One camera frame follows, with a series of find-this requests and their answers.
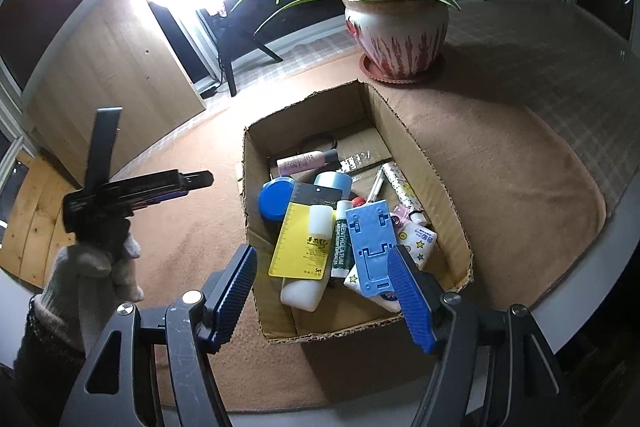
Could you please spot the black tripod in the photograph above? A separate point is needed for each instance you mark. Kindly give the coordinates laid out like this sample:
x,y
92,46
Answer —
x,y
229,67

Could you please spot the black power strip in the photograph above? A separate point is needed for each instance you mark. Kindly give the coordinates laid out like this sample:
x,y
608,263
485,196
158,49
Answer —
x,y
209,91

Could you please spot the blue round tin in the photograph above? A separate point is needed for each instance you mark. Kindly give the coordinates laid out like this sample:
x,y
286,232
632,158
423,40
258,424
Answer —
x,y
275,202

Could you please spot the red pot saucer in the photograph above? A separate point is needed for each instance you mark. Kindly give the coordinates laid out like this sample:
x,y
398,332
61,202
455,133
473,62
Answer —
x,y
370,72

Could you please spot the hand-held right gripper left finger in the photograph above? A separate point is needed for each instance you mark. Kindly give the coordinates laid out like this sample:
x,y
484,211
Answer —
x,y
232,297

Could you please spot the white and red flower pot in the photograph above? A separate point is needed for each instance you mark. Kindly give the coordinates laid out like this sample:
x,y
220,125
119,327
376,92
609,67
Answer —
x,y
395,42

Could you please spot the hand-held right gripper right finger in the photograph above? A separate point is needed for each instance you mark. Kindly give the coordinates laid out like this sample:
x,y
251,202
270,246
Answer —
x,y
410,297

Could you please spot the white lip balm tube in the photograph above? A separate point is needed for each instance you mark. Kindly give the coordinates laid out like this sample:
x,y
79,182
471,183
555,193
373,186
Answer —
x,y
342,247

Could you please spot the printed white tube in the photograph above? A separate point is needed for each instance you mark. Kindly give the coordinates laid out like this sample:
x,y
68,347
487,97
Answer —
x,y
397,187

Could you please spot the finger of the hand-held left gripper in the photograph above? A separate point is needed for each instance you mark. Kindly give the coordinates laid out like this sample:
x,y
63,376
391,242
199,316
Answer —
x,y
150,202
175,181

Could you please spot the cardboard box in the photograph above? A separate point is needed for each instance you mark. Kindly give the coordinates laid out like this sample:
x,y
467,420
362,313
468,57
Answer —
x,y
415,157

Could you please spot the large wooden board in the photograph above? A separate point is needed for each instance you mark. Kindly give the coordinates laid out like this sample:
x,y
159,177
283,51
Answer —
x,y
125,82

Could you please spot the person's left hand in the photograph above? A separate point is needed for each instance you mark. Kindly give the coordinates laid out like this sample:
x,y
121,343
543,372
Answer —
x,y
70,287

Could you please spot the white sunscreen bottle blue cap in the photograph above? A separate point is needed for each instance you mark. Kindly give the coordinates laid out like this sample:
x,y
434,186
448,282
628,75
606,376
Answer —
x,y
332,184

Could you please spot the blue plastic phone stand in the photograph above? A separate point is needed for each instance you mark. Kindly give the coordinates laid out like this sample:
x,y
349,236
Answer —
x,y
372,252

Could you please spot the printed tissue pack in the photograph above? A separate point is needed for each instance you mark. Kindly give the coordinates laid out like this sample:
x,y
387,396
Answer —
x,y
420,242

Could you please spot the pale pink bottle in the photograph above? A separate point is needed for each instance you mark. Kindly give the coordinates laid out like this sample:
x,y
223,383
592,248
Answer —
x,y
300,163

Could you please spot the person's left forearm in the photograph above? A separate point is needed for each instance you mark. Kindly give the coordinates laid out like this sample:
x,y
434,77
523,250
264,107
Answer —
x,y
45,357

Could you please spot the small pink item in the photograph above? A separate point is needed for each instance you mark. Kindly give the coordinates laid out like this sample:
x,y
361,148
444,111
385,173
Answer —
x,y
401,213

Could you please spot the clear gel pen black grip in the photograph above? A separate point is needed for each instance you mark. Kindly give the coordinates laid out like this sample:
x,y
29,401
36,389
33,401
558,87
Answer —
x,y
377,184

